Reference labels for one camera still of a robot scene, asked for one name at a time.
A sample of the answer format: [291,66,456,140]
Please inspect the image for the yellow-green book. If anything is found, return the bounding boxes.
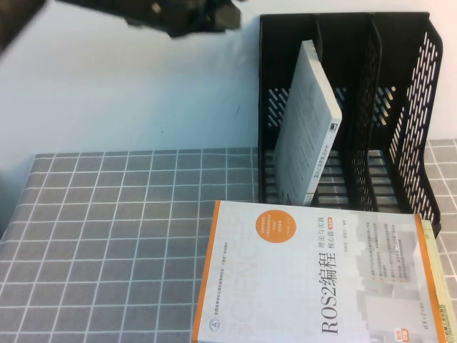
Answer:
[420,217,457,343]

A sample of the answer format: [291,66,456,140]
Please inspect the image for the white self-driving car book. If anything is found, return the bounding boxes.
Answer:
[271,39,344,208]

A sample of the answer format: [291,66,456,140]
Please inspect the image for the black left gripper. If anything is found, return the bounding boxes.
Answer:
[124,0,244,39]

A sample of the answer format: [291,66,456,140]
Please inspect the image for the black plastic book stand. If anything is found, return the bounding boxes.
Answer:
[257,12,445,236]

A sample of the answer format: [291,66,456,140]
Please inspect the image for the grey checked tablecloth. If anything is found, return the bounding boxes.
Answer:
[0,137,457,343]

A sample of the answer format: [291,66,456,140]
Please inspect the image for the white orange ROS2 book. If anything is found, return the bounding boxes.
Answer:
[191,199,446,343]

